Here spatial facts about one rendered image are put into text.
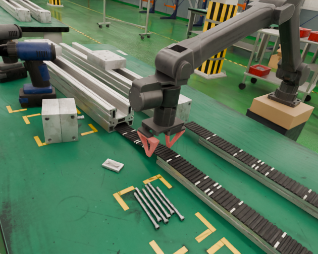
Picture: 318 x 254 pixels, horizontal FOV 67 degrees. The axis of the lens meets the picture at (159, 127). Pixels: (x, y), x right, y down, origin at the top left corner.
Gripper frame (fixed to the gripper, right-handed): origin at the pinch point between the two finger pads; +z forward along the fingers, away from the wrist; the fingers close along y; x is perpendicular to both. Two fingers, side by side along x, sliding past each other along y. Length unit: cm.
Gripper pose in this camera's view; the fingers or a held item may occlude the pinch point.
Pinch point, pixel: (159, 148)
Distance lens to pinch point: 68.3
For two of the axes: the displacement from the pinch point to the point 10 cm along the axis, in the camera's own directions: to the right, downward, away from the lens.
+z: -1.3, 8.5, 5.1
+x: 6.7, 4.5, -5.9
